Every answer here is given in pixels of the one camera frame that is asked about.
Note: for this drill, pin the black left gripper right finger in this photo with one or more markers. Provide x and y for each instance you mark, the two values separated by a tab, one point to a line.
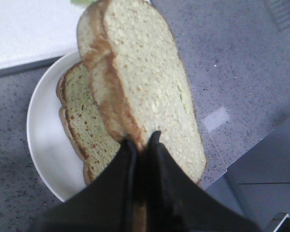
176	204

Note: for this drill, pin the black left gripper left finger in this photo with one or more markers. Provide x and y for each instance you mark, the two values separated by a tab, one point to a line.
106	205

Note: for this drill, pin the bread slice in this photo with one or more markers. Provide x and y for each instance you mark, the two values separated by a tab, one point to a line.
83	124
138	79

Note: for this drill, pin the green lettuce leaf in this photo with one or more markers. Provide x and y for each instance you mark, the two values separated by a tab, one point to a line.
81	2

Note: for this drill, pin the white round plate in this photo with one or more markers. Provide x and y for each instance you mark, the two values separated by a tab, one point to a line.
51	151

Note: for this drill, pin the white cutting board grey rim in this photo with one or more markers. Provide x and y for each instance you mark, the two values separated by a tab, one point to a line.
35	33

